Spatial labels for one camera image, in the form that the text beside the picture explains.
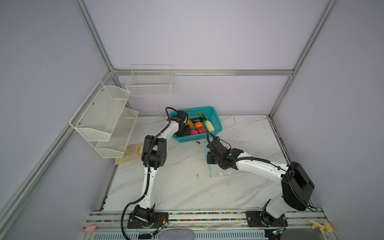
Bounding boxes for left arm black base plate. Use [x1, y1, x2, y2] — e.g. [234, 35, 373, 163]
[126, 212, 169, 229]

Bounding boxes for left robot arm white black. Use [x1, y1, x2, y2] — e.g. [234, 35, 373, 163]
[134, 107, 191, 225]

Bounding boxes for orange tangerine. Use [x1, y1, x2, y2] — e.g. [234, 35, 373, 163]
[195, 122, 203, 129]

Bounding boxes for red bell pepper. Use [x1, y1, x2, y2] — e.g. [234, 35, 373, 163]
[197, 127, 207, 134]

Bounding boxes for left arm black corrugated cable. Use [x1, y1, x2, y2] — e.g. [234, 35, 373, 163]
[120, 106, 181, 240]

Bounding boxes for beige tape scraps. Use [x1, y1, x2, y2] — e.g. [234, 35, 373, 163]
[310, 220, 334, 234]

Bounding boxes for clear zip bag blue zipper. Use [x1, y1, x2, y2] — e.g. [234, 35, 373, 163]
[204, 143, 238, 178]

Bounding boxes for teal plastic basket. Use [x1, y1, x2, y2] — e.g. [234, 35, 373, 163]
[173, 106, 223, 143]

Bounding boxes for pink sponge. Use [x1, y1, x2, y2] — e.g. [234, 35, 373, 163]
[83, 225, 97, 233]

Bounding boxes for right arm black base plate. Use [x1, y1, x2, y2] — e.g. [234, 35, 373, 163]
[246, 211, 288, 228]

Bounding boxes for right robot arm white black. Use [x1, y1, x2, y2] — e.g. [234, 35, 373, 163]
[206, 134, 316, 227]

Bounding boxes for white wire wall basket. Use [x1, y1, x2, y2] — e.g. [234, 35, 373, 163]
[126, 65, 175, 97]

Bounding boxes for white mesh two-tier shelf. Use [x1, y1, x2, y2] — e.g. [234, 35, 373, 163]
[69, 82, 139, 159]

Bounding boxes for orange yellow mango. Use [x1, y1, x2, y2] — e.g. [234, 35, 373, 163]
[187, 120, 194, 130]

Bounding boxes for aluminium rail base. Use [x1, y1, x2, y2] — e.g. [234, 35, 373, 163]
[79, 210, 337, 240]

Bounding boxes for grey cloth pad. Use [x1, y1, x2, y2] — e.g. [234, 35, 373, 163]
[159, 229, 195, 240]

